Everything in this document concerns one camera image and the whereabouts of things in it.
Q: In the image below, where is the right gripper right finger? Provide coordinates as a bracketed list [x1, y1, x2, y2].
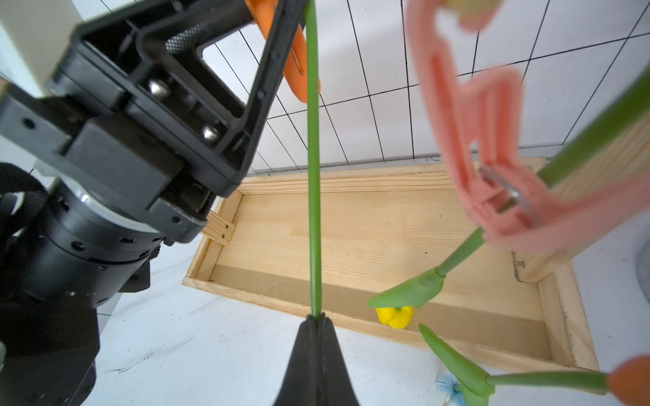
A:
[319, 316, 358, 405]

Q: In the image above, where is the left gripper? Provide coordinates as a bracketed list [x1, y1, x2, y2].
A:
[1, 84, 203, 405]

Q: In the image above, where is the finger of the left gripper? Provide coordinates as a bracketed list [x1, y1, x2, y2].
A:
[50, 0, 310, 199]
[70, 1, 253, 76]

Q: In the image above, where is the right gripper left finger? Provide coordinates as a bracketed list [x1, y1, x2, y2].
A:
[274, 316, 321, 405]

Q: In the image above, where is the yellow tulip flower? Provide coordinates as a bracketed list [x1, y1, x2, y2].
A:
[369, 64, 649, 329]

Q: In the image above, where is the white tulip flower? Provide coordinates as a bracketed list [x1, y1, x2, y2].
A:
[419, 324, 609, 405]

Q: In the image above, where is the orange clothespin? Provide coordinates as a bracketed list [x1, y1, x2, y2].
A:
[245, 1, 308, 103]

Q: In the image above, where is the pink tulip flower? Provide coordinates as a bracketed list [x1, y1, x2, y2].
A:
[306, 1, 323, 321]

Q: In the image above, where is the pink clothespin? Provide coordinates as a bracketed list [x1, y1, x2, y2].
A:
[406, 1, 649, 252]

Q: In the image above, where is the orange clothespin lowest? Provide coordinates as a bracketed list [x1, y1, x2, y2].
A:
[607, 355, 650, 406]

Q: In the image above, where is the yellow wavy clothes hanger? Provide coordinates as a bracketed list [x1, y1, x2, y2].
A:
[443, 0, 502, 17]

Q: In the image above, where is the wooden hanger rack frame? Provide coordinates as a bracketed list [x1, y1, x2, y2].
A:
[183, 163, 599, 372]

